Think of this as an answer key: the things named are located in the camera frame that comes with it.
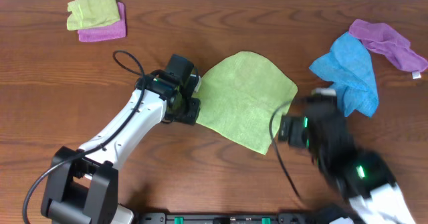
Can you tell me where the light green cloth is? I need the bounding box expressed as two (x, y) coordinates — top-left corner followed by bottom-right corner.
(193, 51), (298, 154)

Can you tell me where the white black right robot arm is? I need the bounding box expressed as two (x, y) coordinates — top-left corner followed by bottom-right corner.
(271, 96), (415, 223)

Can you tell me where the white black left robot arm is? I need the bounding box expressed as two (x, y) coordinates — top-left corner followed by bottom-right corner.
(41, 55), (201, 224)

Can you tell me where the blue crumpled cloth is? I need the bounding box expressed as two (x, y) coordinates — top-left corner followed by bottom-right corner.
(309, 32), (379, 118)

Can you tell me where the folded pink cloth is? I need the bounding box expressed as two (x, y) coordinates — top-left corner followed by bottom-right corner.
(78, 2), (126, 42)

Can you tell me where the purple crumpled cloth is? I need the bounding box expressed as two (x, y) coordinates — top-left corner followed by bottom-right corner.
(348, 19), (427, 80)

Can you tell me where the folded green cloth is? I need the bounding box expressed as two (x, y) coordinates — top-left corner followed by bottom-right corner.
(66, 0), (120, 31)

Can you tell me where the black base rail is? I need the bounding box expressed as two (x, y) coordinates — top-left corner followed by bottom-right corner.
(136, 213), (320, 224)

